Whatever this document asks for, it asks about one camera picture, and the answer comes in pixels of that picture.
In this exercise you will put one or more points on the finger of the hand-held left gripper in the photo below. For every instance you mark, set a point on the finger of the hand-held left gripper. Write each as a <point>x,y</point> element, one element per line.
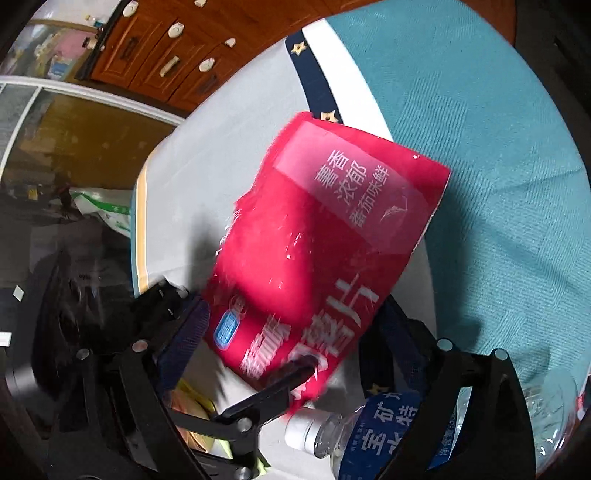
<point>258,401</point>

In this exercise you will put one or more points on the white sliding door frame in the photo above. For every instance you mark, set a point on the white sliding door frame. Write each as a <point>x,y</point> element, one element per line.
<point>92,94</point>

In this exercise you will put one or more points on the yellow wrapper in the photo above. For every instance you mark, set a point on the yellow wrapper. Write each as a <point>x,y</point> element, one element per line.
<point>194,401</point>

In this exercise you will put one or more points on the red chip packet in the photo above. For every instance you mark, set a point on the red chip packet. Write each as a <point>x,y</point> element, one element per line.
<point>323,240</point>

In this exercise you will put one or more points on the teal striped bed sheet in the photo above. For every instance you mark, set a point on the teal striped bed sheet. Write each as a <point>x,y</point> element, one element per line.
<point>485,184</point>

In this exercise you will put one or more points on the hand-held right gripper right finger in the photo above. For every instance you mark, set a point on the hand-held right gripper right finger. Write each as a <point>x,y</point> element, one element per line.
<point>401,341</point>

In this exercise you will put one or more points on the wooden drawer cabinet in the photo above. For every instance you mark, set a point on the wooden drawer cabinet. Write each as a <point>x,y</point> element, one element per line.
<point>152,60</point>

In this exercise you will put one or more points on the green and white sack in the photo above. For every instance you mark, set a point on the green and white sack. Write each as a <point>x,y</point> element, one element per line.
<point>106,207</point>

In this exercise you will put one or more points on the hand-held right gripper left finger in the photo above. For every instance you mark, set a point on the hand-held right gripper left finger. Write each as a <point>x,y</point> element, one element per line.
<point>189,332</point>

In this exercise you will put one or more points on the clear water bottle blue label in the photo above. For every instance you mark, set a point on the clear water bottle blue label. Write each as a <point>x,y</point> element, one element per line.
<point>323,434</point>

